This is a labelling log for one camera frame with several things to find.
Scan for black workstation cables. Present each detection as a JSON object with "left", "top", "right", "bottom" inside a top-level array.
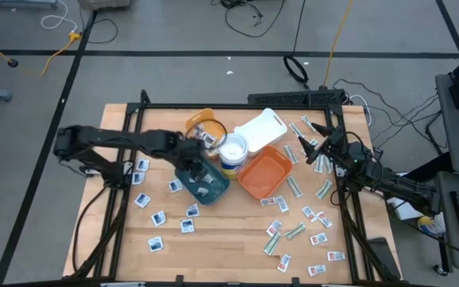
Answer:
[{"left": 332, "top": 77, "right": 444, "bottom": 156}]

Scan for yellow hanging cable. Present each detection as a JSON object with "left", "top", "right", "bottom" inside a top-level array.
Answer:
[{"left": 322, "top": 0, "right": 356, "bottom": 89}]

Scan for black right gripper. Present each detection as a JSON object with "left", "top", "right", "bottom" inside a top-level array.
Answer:
[{"left": 298, "top": 122, "right": 360, "bottom": 167}]

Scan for white power cable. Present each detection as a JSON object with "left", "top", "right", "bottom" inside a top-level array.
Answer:
[{"left": 348, "top": 94, "right": 374, "bottom": 127}]

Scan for black power strip bar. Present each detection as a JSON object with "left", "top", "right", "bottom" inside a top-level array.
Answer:
[{"left": 247, "top": 89, "right": 348, "bottom": 108}]

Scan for blue yellow white object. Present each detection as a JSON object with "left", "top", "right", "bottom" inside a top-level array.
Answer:
[{"left": 417, "top": 214, "right": 446, "bottom": 239}]

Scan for black floor cable bundle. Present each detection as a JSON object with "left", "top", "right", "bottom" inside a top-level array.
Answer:
[{"left": 211, "top": 0, "right": 286, "bottom": 39}]

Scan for white floor cable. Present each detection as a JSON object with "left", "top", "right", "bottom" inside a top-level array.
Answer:
[{"left": 40, "top": 0, "right": 80, "bottom": 33}]

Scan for yellow plastic bin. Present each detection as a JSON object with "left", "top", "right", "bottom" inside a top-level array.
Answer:
[{"left": 184, "top": 108, "right": 229, "bottom": 160}]

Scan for teal plastic bin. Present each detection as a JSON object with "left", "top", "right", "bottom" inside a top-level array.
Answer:
[{"left": 175, "top": 157, "right": 230, "bottom": 206}]

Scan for black floor cable loop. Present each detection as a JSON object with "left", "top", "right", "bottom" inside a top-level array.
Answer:
[{"left": 80, "top": 18, "right": 120, "bottom": 45}]

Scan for yellow extension cord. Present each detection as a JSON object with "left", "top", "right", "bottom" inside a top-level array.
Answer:
[{"left": 0, "top": 29, "right": 83, "bottom": 77}]

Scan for black left arm base cable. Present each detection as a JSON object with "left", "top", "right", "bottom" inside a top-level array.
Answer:
[{"left": 72, "top": 185, "right": 109, "bottom": 277}]

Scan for black hanging cable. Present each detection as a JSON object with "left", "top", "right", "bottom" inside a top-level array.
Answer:
[{"left": 283, "top": 0, "right": 310, "bottom": 91}]

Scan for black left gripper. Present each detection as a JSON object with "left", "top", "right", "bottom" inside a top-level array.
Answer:
[{"left": 175, "top": 141, "right": 216, "bottom": 191}]

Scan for orange plastic bin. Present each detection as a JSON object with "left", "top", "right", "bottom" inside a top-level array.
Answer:
[{"left": 237, "top": 145, "right": 293, "bottom": 200}]

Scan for white adapter box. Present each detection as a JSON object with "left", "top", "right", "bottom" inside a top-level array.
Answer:
[{"left": 387, "top": 197, "right": 414, "bottom": 222}]

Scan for Lysol wipes canister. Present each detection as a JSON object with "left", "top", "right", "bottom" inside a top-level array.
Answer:
[{"left": 218, "top": 132, "right": 249, "bottom": 179}]

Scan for white plastic bin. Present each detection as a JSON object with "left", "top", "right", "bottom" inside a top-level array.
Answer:
[{"left": 233, "top": 107, "right": 288, "bottom": 158}]

